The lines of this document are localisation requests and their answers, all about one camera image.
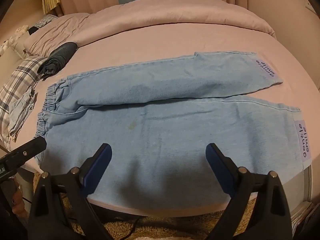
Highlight light blue denim pants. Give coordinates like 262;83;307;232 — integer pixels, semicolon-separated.
34;51;312;209

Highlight plaid pillow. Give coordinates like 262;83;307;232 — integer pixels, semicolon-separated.
0;55;48;143

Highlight pink bed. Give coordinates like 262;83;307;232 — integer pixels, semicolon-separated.
0;0;320;220

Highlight brown plush toy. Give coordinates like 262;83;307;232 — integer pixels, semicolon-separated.
11;177;28;220

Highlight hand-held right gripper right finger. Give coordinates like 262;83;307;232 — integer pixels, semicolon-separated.
205;143;293;240

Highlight black cable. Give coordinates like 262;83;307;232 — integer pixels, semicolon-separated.
117;216;143;233

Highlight white plush toys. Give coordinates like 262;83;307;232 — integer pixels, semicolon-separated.
0;24;29;55

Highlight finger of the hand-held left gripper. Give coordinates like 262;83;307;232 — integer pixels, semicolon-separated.
0;137;47;170

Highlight dark folded clothing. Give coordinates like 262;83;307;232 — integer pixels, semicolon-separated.
37;42;78;78

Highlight plaid cloth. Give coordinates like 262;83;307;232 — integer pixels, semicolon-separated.
31;14;58;28

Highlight pink pillow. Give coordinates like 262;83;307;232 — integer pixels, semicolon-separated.
24;12;97;55

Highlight small light blue denim garment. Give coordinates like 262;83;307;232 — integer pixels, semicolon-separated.
7;86;38;137

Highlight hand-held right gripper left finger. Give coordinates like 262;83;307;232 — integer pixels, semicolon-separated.
27;143;112;240

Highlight pink duvet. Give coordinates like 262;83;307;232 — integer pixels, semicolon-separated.
75;0;275;48

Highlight stack of books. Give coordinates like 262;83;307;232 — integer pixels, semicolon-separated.
292;200;318;238

